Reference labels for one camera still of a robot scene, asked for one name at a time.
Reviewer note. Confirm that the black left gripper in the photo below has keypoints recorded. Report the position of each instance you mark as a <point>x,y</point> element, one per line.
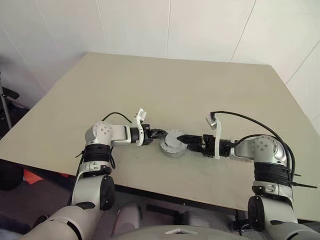
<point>147,135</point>

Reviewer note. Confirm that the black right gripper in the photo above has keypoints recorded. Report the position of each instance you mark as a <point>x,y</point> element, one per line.
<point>208,145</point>

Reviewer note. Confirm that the silver motor cover circuit board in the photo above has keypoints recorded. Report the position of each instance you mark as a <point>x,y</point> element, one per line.
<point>172,141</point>

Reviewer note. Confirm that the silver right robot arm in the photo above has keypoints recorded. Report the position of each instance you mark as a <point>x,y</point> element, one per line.
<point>265,147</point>

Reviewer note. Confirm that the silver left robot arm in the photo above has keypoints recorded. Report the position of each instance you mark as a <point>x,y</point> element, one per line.
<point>117,135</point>

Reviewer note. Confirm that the grey rounded robot leg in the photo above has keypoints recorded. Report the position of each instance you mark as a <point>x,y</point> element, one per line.
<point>196,219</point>
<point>128,216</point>

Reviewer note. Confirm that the silver robot torso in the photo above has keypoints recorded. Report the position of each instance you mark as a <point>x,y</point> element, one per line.
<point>175,233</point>

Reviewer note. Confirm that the red cloth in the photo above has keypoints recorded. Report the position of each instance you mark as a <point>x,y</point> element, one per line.
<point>37,177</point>

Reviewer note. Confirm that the black rounded object under table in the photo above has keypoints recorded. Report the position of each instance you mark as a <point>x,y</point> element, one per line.
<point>10,176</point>

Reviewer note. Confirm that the metal stand with black parts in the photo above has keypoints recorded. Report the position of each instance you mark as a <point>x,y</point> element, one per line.
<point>6,105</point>

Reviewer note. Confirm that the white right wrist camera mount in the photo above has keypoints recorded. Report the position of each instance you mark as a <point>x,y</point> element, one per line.
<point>218,140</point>

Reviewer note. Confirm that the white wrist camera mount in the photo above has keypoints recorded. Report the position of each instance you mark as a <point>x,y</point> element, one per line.
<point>218,140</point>
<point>138,120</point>

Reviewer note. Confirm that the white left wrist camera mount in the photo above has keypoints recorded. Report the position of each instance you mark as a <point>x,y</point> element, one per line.
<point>138,120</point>

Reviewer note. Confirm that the black table frame bar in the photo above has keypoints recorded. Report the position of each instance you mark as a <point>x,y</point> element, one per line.
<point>162,211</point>

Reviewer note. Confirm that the black table frame leg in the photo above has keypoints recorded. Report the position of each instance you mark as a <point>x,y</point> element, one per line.
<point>240,220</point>

